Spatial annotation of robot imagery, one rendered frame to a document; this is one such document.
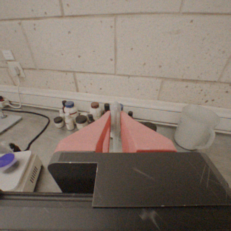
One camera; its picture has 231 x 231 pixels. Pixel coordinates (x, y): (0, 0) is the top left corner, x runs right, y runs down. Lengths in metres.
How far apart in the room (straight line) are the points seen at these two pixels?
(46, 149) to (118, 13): 0.60
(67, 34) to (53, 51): 0.12
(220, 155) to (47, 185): 0.65
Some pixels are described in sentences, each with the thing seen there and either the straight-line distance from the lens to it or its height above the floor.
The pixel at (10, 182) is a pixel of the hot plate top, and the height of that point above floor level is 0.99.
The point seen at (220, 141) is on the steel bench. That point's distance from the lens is 0.72.
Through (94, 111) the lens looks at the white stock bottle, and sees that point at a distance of 0.58.
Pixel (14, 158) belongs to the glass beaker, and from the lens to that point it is 0.43.
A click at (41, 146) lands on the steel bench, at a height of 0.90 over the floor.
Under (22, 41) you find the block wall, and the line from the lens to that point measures 0.82.
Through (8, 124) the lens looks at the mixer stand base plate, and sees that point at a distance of 0.82.
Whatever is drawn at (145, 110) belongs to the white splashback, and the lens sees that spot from 0.61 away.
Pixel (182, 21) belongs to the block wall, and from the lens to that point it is 0.57.
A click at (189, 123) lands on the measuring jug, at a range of 0.50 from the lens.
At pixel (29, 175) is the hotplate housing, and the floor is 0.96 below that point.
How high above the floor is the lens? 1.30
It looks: 36 degrees down
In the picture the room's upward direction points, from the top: straight up
